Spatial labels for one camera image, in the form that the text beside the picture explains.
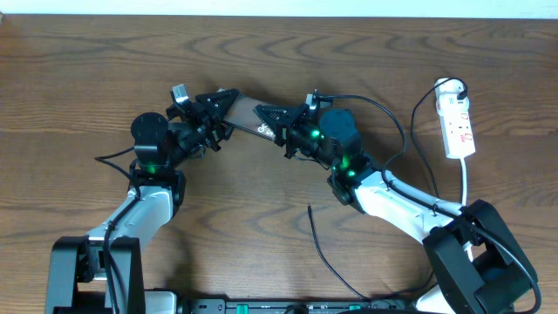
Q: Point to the white power strip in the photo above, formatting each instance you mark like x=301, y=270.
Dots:
x=457, y=135

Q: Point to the white usb charger adapter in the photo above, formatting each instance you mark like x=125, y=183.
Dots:
x=451, y=96

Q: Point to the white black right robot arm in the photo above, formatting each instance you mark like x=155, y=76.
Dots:
x=478, y=265

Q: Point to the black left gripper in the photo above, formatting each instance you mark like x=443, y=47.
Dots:
x=208, y=120

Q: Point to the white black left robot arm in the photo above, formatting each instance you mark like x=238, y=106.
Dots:
x=101, y=271

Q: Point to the Galaxy S25 Ultra smartphone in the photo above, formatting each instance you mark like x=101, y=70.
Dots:
x=241, y=115

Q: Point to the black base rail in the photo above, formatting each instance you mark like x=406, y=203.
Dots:
x=220, y=306

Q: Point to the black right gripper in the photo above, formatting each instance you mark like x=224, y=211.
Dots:
x=287, y=120

